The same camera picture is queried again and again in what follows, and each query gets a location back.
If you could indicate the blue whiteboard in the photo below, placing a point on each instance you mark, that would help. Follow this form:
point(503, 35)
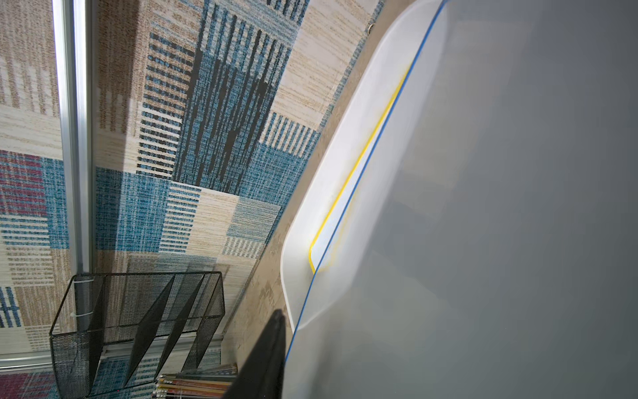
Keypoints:
point(490, 247)

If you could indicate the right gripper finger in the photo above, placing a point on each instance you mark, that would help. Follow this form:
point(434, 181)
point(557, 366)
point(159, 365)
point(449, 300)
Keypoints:
point(262, 375)

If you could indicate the white storage box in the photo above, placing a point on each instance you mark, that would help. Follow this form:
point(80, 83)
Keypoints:
point(390, 51)

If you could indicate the black mesh shelf rack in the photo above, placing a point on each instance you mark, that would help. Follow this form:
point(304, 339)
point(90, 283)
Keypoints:
point(119, 331)

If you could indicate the yellow whiteboard back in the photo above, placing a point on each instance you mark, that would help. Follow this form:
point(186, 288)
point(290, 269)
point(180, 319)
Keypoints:
point(329, 226)

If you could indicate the pencil cup holder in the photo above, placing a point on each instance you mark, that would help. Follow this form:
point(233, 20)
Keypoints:
point(211, 382)

